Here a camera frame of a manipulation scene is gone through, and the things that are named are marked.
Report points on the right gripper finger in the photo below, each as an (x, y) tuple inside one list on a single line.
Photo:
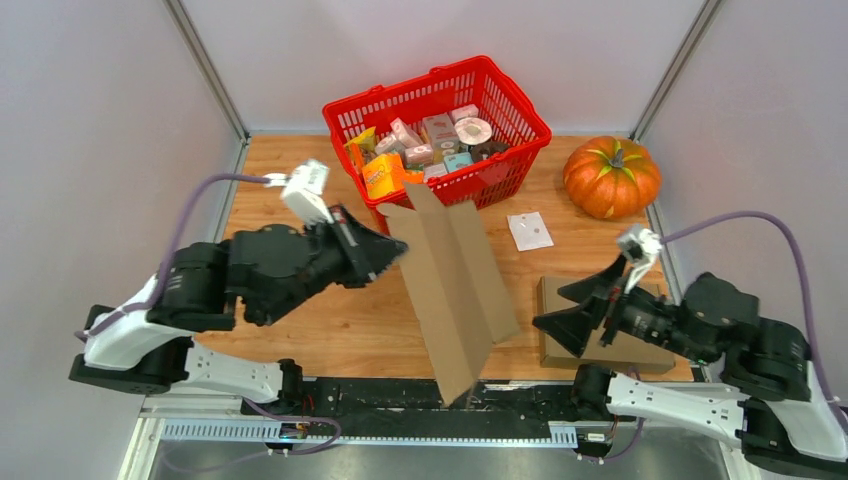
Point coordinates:
[(582, 290), (570, 328)]

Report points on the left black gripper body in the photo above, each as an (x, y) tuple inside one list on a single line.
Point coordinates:
[(333, 262)]

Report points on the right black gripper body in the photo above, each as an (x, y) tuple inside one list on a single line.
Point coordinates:
[(646, 318)]

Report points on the brown cardboard box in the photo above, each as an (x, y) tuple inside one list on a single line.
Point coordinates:
[(625, 352)]

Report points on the white paper packet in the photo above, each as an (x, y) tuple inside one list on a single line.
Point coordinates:
[(529, 231)]

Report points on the brown cardboard sheet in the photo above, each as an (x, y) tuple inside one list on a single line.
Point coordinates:
[(457, 291)]

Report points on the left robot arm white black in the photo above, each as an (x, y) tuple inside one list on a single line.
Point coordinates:
[(148, 345)]

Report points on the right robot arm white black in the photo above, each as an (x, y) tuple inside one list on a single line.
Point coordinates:
[(777, 415)]

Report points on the orange snack box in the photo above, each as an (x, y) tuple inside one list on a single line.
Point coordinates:
[(386, 174)]

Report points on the teal small box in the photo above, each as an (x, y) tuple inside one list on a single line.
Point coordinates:
[(456, 162)]

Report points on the yellow snack packet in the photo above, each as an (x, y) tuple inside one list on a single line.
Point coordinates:
[(361, 149)]

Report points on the orange pumpkin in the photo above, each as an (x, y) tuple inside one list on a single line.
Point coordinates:
[(611, 178)]

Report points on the dark brown round item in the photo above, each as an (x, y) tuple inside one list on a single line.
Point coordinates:
[(485, 150)]

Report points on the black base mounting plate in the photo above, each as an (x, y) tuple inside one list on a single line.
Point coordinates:
[(408, 406)]

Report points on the red plastic shopping basket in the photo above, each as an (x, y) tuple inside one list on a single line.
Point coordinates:
[(424, 107)]

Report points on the pink white round roll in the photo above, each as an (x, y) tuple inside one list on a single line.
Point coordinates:
[(473, 131)]

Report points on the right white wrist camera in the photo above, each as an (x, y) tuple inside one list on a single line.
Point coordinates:
[(641, 247)]

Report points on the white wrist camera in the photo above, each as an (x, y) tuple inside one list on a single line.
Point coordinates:
[(302, 191), (641, 247)]

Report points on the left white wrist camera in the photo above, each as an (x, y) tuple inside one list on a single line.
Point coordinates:
[(302, 191)]

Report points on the white slotted cable duct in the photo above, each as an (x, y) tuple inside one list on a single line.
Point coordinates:
[(249, 431)]

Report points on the right aluminium frame post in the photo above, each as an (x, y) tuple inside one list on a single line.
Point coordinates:
[(685, 51)]

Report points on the aluminium frame post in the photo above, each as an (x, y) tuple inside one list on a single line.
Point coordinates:
[(193, 41), (685, 51)]

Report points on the left aluminium frame post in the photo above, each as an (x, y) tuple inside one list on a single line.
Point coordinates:
[(193, 41)]

